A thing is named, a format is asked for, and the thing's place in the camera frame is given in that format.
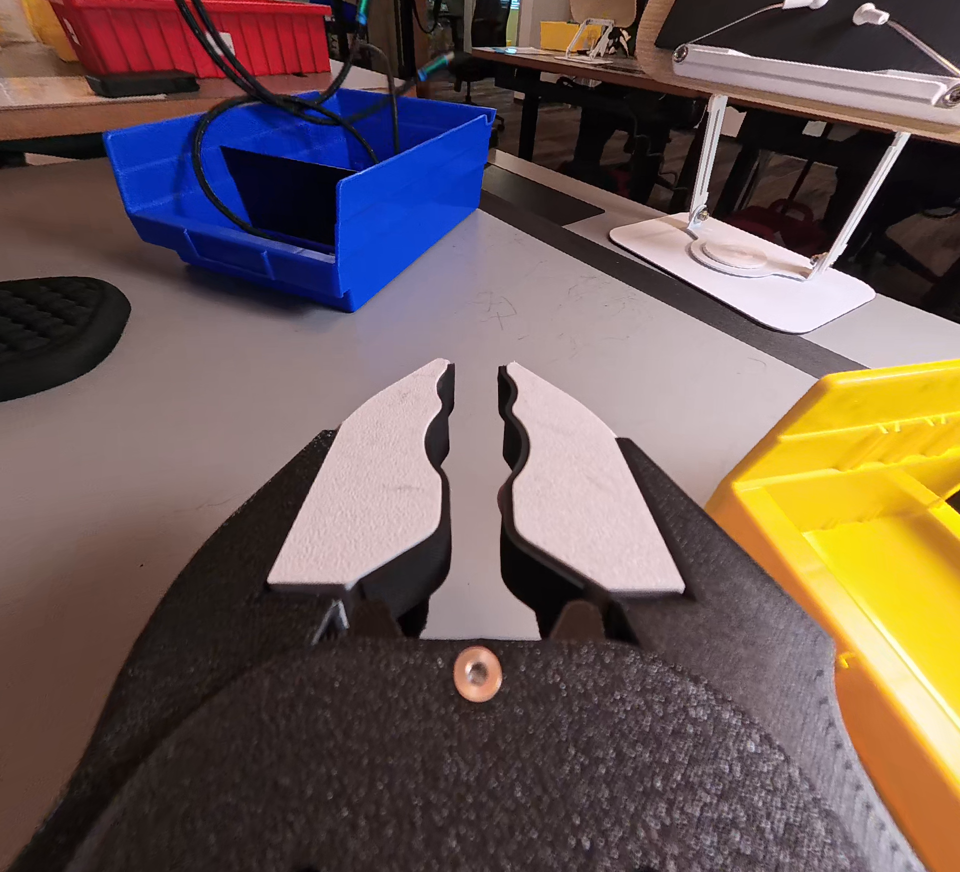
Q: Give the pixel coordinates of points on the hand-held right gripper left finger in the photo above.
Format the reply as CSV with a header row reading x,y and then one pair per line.
x,y
367,497

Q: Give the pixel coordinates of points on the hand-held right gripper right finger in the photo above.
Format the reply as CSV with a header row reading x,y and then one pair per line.
x,y
592,512

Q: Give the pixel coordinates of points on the yellow plastic bin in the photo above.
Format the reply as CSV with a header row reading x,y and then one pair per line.
x,y
862,572

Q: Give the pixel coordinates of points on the blue plastic bin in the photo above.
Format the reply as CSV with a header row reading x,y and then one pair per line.
x,y
405,211

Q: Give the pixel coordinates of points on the white folding stand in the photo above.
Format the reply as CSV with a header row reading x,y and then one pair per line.
x,y
574,46
787,287

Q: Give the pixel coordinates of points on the black bin divider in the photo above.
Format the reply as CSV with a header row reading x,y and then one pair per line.
x,y
285,196

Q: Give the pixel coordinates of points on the red fabric bag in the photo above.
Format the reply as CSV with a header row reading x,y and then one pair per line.
x,y
780,223

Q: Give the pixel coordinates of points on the black padded chair armrest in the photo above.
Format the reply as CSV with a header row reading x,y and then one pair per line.
x,y
52,332

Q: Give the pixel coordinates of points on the wooden top desk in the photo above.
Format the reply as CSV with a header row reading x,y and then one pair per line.
x,y
540,58

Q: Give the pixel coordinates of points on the flat black case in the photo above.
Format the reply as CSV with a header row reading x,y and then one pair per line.
x,y
142,84

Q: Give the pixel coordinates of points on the small yellow bin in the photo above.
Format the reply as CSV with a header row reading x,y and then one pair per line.
x,y
555,35

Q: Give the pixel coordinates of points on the long red ribbed bin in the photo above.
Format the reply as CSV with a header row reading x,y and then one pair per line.
x,y
187,39

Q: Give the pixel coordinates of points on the black standing desk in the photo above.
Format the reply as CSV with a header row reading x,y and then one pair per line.
x,y
412,1

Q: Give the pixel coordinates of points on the black office chair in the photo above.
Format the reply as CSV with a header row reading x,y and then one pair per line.
x,y
491,9

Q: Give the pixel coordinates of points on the long yellow bin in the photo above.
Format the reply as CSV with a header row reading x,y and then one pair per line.
x,y
49,24

